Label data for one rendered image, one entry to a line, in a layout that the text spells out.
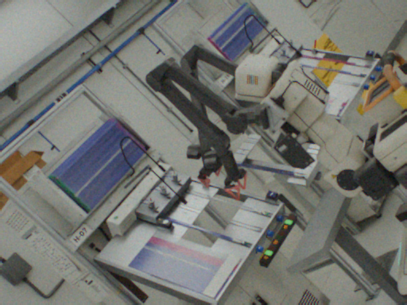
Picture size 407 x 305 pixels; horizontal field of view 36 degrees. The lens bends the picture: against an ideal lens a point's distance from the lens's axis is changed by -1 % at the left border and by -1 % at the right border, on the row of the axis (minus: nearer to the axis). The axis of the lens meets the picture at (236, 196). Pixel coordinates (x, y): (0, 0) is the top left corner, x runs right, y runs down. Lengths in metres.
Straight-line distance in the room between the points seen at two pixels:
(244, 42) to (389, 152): 2.00
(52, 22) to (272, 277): 3.10
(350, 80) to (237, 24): 0.84
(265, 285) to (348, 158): 1.03
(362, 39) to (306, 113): 5.14
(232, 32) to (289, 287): 1.73
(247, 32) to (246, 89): 1.69
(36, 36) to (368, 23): 4.16
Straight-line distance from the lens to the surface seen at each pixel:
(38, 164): 3.59
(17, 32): 5.39
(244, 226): 3.10
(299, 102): 2.53
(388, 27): 8.21
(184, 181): 3.33
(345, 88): 3.98
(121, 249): 3.16
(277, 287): 3.41
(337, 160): 2.63
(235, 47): 4.13
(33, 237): 3.42
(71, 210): 3.17
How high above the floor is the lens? 1.48
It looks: 10 degrees down
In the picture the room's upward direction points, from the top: 46 degrees counter-clockwise
